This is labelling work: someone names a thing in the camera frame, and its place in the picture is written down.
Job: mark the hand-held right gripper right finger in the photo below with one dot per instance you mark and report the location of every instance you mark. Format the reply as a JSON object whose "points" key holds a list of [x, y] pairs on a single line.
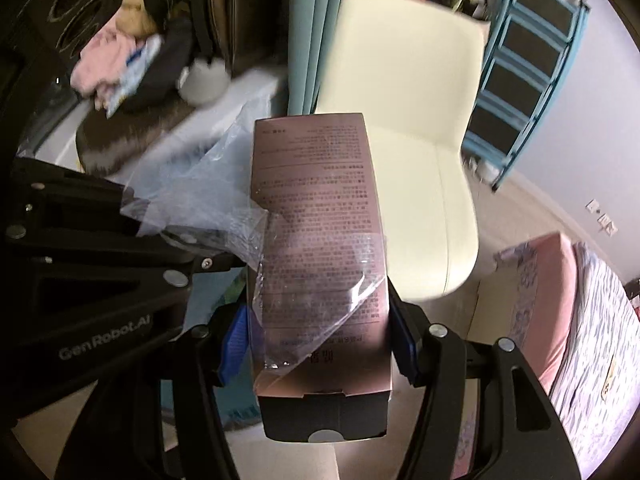
{"points": [[405, 345]]}

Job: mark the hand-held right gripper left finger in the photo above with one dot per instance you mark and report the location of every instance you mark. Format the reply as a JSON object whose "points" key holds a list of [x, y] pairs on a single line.
{"points": [[232, 345]]}

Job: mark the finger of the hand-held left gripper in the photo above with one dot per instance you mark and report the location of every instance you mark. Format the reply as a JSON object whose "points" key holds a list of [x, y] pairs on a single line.
{"points": [[125, 255], [75, 190]]}

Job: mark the trash bin with plastic liner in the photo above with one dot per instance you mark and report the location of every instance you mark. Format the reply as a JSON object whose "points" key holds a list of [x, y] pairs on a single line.
{"points": [[200, 185]]}

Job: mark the pink tube black cap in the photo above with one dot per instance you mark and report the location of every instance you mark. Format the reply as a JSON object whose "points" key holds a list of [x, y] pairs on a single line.
{"points": [[320, 185]]}

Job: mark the brown oval mat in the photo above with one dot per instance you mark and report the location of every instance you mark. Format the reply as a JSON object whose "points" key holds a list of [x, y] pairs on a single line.
{"points": [[125, 135]]}

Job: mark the pink fluffy cloth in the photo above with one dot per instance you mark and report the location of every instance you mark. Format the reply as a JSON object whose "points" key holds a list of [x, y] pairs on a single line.
{"points": [[100, 62]]}

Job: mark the blue white patterned cloth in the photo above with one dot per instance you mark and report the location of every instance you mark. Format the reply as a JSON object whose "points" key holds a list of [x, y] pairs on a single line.
{"points": [[135, 72]]}

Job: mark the pink mattress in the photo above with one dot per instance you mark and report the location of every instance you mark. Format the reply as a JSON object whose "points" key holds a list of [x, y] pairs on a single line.
{"points": [[545, 300]]}

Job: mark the black clothing pile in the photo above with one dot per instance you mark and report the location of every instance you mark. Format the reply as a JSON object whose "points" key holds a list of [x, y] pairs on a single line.
{"points": [[170, 50]]}

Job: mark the beige fluffy cloth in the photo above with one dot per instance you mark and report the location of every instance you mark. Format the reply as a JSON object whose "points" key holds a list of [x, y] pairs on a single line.
{"points": [[136, 15]]}

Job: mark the cream leather chair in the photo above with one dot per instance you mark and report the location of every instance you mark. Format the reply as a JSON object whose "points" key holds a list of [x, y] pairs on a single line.
{"points": [[400, 85]]}

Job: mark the teal curtain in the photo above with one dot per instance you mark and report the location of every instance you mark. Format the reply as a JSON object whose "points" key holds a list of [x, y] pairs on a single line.
{"points": [[310, 35]]}

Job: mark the blue step ladder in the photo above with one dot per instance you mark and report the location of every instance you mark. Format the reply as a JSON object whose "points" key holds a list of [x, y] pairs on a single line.
{"points": [[525, 85]]}

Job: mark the white wall socket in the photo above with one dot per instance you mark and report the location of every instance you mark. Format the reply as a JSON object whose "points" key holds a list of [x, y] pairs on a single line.
{"points": [[607, 224], [593, 206]]}

